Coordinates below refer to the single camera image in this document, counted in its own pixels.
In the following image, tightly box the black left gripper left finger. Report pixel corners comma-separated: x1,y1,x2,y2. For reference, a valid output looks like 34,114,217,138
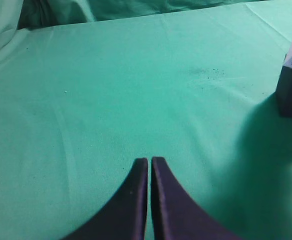
64,158,148,240

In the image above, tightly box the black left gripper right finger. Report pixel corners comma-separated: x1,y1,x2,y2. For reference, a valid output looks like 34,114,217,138
151,156,240,240

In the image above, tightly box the green table cloth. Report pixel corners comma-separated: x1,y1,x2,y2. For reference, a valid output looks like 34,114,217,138
0,0,292,240

